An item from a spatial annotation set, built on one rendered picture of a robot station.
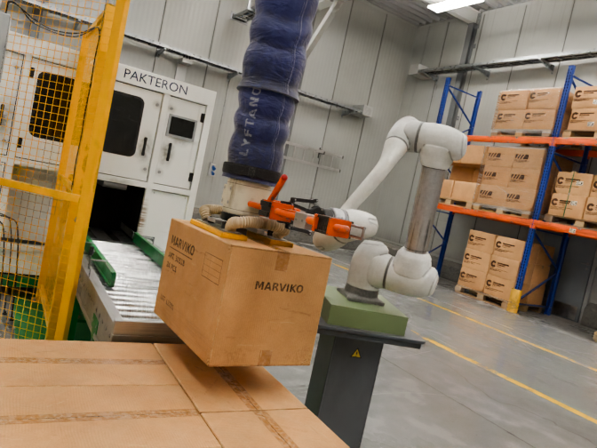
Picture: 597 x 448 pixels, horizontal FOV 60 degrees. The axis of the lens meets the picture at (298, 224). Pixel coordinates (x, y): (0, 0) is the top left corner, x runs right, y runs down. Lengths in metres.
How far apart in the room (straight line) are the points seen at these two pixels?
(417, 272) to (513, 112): 8.18
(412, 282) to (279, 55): 1.10
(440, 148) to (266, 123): 0.74
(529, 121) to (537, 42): 2.72
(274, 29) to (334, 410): 1.62
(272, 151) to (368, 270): 0.76
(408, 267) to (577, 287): 8.37
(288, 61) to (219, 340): 1.00
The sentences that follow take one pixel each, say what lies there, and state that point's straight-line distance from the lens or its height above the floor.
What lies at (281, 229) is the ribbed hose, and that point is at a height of 1.12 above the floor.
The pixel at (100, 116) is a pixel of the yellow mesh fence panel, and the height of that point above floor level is 1.43.
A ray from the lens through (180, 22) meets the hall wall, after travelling 11.71.
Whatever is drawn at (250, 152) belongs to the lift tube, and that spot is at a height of 1.37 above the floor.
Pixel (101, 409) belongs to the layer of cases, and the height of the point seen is 0.54.
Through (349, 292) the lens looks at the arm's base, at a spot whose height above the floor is 0.87.
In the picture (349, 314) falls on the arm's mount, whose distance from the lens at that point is 2.24.
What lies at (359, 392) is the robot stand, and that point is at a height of 0.44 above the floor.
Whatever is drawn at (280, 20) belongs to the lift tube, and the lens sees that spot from 1.97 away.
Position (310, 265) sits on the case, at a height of 1.03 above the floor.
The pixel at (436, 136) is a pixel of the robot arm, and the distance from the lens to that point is 2.22.
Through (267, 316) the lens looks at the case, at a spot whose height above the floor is 0.84.
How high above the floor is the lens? 1.28
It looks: 4 degrees down
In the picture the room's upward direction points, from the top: 12 degrees clockwise
